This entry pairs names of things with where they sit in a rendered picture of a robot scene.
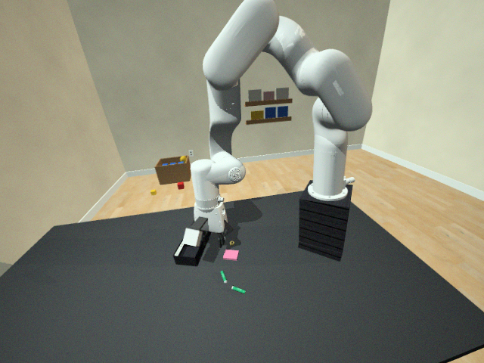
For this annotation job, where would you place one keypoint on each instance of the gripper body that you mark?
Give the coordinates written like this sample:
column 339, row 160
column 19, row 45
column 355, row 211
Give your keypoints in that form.
column 216, row 216

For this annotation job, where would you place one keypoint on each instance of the dark grey rack of bins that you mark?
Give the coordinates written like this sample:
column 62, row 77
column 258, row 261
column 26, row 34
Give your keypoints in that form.
column 188, row 255

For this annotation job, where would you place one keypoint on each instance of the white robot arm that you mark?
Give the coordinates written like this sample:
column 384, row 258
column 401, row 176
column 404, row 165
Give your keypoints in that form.
column 343, row 103

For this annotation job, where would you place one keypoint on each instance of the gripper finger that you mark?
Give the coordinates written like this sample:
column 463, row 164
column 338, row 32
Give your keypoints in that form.
column 221, row 239
column 205, row 237

